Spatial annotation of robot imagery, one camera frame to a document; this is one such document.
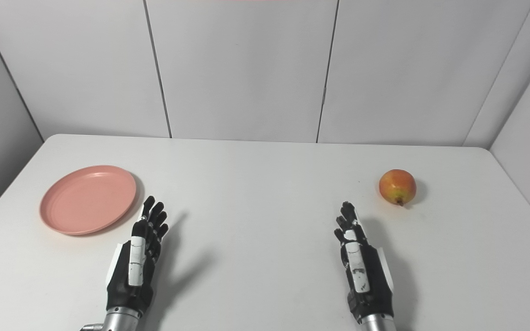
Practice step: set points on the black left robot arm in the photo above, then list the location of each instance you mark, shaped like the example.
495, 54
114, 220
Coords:
120, 322

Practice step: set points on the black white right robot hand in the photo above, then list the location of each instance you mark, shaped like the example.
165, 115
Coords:
361, 271

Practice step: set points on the pink round plate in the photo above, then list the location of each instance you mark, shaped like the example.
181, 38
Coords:
88, 200

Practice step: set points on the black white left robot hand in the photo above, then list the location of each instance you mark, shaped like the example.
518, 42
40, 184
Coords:
136, 262

